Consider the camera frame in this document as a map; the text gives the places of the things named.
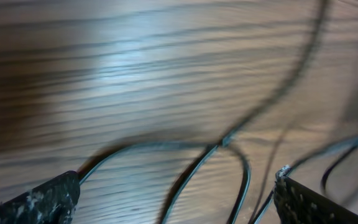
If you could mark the black cable bundle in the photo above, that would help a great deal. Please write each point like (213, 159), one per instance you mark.
(349, 146)

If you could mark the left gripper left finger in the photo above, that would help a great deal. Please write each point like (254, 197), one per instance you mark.
(53, 202)

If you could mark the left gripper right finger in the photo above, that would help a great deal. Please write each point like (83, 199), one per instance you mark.
(297, 204)

